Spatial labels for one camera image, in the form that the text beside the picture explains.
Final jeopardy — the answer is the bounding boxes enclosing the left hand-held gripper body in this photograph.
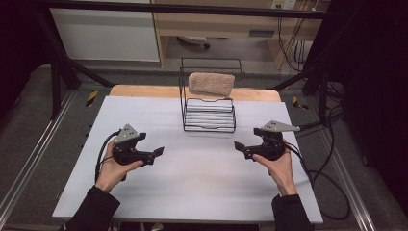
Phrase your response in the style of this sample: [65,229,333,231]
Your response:
[112,123,157,167]

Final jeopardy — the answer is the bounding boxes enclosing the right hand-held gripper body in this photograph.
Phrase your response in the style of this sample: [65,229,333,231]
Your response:
[242,119,301,162]

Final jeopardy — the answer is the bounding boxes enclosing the black wire rack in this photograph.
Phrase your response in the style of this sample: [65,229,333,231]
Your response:
[179,57,244,134]

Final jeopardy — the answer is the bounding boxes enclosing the beige towel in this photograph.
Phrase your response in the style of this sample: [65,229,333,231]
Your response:
[188,71,236,97]

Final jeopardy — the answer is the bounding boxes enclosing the person's left hand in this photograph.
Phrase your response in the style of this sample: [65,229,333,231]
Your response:
[94,140,144,194]

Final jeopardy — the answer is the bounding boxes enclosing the person's right hand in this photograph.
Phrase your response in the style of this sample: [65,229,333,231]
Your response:
[251,139,298,197]

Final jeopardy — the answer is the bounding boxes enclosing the yellow black floor tape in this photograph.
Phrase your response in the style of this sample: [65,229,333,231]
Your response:
[292,95,310,112]
[85,90,99,109]

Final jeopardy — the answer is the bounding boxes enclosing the black metal stand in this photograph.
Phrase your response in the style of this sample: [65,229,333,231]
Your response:
[271,63,332,127]
[34,9,115,120]

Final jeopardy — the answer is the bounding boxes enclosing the white cabinet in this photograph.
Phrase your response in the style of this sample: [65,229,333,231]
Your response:
[49,7,161,63]

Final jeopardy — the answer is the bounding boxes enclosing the office chair base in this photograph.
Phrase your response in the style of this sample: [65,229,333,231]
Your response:
[177,35,212,50]

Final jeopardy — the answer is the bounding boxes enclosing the white power strip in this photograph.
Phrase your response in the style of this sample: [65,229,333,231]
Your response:
[269,0,298,11]

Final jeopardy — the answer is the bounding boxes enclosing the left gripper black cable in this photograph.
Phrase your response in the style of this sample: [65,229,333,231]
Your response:
[93,129,122,185]

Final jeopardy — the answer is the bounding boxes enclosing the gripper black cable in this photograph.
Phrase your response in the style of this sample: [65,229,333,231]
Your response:
[283,141,352,222]
[93,129,122,185]

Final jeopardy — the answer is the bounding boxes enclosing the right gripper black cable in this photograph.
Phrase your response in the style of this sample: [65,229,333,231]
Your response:
[283,141,352,222]

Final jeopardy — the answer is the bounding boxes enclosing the aluminium floor rail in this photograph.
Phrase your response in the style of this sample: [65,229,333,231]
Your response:
[319,128,377,231]
[0,91,79,220]

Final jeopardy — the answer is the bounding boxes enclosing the hanging black cables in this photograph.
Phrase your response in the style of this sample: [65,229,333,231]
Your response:
[276,15,306,73]

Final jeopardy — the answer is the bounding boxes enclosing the black horizontal frame bar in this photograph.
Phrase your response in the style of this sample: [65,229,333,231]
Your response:
[31,1,332,19]

